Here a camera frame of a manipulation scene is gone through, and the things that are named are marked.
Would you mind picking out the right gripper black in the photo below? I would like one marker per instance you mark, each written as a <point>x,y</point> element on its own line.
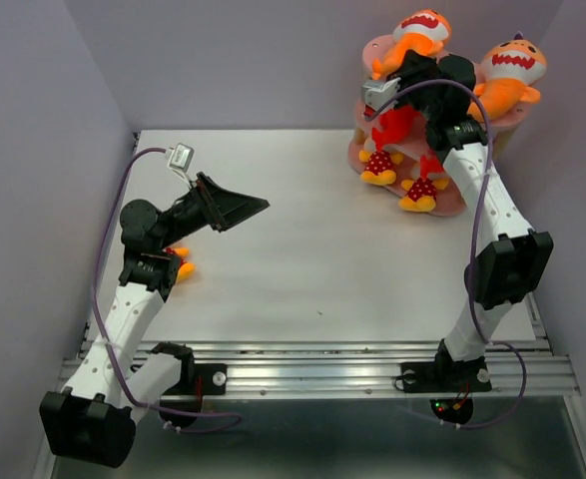
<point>414,64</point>

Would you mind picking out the pink three-tier shelf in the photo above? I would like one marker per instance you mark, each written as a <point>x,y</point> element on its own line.
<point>449,202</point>

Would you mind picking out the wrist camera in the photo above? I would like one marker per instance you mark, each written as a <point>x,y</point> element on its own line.
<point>376,96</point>
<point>179,159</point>

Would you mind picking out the yellow plush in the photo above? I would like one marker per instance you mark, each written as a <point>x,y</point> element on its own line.
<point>186,269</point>
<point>379,165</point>
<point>421,194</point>

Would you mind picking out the aluminium rail frame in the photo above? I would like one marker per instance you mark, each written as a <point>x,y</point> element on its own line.
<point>350,370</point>

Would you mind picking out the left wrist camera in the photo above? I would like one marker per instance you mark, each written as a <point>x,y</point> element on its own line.
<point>179,159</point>

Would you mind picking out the orange shark plush facing camera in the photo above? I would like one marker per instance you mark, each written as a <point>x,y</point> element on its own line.
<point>425,32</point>

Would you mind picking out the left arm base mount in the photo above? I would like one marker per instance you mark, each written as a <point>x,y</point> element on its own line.
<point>210,379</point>

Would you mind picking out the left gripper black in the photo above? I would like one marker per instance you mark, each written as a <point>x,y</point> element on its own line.
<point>224,209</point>

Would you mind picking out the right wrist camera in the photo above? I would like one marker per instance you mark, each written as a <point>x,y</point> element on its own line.
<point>376,96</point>

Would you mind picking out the red shark plush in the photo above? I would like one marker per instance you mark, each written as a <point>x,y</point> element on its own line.
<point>430,168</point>
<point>393,126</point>

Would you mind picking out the red shark plush front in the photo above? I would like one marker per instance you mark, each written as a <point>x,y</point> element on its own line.
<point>430,168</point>

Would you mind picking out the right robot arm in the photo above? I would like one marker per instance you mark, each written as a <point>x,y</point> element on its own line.
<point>507,254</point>

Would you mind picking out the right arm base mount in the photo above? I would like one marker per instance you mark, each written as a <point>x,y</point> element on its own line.
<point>449,387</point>

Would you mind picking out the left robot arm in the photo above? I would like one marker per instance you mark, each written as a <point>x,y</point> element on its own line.
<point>94,417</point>

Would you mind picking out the orange shark plush back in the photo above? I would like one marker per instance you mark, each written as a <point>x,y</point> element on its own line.
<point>510,71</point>

